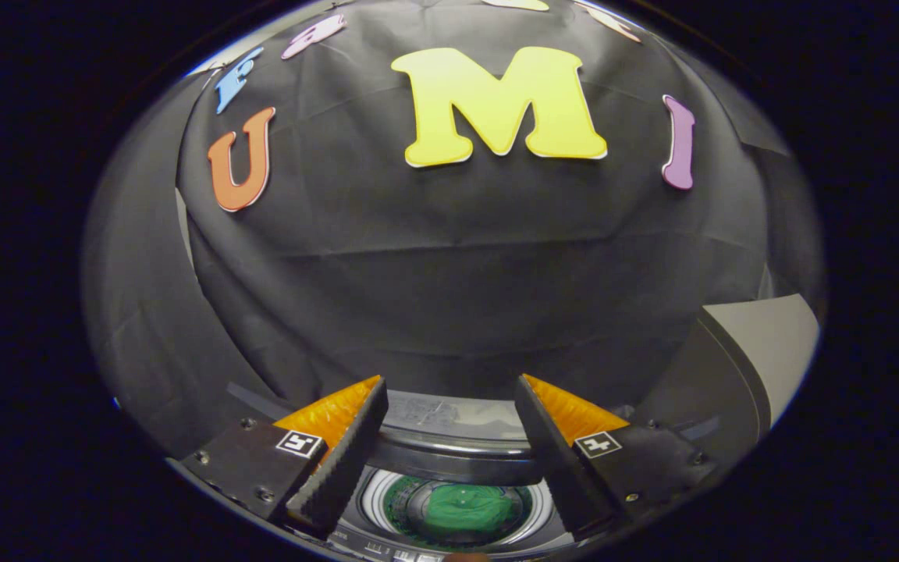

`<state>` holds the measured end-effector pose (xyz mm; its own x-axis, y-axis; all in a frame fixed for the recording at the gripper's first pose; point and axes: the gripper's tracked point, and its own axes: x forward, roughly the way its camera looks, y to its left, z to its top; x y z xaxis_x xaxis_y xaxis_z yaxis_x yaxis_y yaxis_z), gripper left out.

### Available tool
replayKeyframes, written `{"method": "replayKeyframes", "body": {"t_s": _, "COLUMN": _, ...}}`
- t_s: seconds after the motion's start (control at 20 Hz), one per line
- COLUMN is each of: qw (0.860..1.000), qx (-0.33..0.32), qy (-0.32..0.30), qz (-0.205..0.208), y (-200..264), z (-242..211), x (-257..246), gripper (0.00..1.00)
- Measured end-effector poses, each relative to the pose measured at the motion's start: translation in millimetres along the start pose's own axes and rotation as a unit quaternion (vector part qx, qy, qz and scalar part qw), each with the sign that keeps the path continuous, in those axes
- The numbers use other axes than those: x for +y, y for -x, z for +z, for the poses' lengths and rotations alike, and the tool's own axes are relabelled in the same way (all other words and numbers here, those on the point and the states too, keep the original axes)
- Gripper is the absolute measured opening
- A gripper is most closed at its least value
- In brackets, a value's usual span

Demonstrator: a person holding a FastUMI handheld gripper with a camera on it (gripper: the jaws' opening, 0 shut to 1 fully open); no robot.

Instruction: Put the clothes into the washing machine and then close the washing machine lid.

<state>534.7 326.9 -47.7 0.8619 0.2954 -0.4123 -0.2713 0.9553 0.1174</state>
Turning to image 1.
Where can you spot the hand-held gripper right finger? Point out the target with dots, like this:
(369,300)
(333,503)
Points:
(555,460)

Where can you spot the green polo shirt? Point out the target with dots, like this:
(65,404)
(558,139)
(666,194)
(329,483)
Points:
(473,507)

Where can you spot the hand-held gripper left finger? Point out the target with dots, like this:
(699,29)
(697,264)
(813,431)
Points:
(340,464)

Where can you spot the small beige cabinet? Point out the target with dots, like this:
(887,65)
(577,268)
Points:
(762,343)

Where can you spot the black backdrop cloth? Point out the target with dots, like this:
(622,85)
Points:
(449,273)

